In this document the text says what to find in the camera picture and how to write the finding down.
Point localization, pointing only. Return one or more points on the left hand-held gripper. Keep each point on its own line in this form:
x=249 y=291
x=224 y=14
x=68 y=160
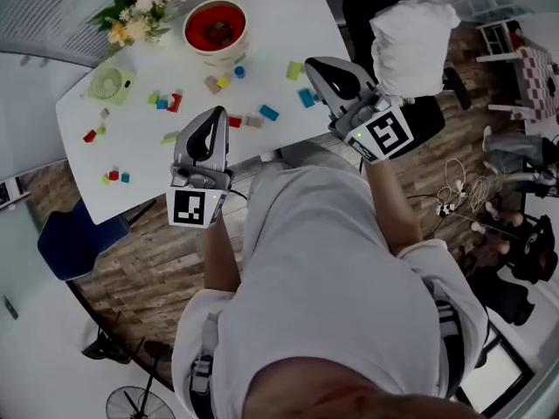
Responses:
x=198 y=181

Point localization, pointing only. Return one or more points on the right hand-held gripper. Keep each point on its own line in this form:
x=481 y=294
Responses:
x=375 y=122

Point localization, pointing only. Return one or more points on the colourful toy blocks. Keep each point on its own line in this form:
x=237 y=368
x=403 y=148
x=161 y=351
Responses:
x=268 y=112

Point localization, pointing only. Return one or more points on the round cream container red inside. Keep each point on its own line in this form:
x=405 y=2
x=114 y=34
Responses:
x=196 y=37

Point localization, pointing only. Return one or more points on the person's left forearm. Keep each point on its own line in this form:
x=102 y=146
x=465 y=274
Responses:
x=222 y=256

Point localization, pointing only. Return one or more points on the person's right forearm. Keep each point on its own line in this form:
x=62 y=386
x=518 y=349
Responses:
x=391 y=208

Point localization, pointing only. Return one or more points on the white pillow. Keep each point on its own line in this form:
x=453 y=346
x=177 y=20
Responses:
x=410 y=46

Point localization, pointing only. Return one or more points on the black office chair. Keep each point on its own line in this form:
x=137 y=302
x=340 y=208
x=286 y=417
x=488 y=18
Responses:
x=425 y=118

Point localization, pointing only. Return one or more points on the green desk fan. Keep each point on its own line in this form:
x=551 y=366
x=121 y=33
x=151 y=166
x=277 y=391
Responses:
x=109 y=84

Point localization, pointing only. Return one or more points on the pink and yellow flower bouquet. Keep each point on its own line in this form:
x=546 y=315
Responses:
x=140 y=20

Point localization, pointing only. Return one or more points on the person's pale grey shirt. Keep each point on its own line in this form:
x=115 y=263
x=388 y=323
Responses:
x=314 y=256

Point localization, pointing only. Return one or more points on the white wooden chair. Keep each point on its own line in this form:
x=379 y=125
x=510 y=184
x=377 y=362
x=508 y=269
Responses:
x=495 y=37

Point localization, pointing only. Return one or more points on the white power strip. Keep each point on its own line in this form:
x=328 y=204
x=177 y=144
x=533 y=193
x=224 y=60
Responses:
x=446 y=209

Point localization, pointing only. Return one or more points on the dark blue chair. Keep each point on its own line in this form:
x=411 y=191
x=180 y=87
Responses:
x=70 y=242

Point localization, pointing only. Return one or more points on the checkered tablecloth table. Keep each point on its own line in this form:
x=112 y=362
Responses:
x=539 y=81

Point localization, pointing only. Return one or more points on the white marker board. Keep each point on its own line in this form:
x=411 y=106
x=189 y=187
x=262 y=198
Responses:
x=8 y=192

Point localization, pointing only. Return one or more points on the black stand base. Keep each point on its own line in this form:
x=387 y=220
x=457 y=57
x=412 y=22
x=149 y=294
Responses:
x=102 y=347

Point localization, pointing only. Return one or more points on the black floor fan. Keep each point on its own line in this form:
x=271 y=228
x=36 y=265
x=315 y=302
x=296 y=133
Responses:
x=131 y=402

